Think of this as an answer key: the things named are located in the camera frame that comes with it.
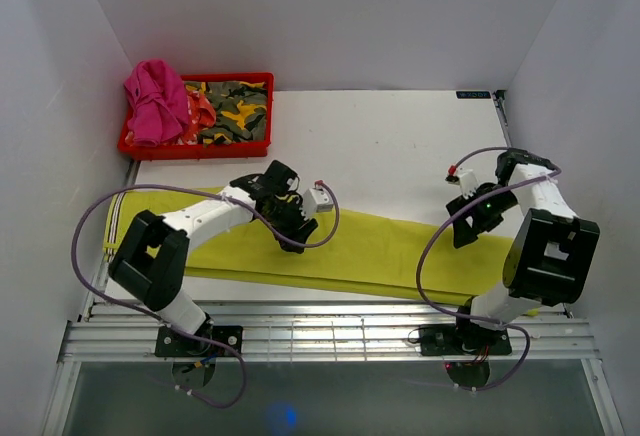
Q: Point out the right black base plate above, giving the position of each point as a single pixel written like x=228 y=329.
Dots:
x=430 y=343

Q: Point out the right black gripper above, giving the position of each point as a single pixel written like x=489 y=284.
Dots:
x=463 y=233

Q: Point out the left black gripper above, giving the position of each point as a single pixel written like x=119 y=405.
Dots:
x=303 y=234

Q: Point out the pink garment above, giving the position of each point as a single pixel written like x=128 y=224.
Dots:
x=158 y=99

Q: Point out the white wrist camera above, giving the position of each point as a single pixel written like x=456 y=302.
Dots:
x=464 y=179
x=316 y=199

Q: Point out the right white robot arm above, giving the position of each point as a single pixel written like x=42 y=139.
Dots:
x=549 y=258

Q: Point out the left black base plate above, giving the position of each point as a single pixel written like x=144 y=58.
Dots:
x=171 y=344

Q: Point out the blue table label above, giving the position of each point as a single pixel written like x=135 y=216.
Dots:
x=472 y=95

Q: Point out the orange patterned garment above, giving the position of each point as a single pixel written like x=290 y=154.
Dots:
x=201 y=115

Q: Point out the aluminium rail frame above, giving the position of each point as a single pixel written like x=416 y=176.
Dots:
x=332 y=363

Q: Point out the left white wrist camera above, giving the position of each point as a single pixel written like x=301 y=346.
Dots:
x=316 y=199

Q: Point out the yellow-green trousers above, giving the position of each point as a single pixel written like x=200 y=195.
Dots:
x=368 y=255

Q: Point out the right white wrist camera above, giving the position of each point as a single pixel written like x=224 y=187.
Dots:
x=464 y=179

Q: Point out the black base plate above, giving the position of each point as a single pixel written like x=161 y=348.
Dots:
x=171 y=344
x=430 y=343

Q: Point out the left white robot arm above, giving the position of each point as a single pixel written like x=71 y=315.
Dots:
x=151 y=259

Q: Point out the red plastic bin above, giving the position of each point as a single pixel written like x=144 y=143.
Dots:
x=198 y=152

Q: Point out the camouflage garment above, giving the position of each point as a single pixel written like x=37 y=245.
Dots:
x=240 y=111

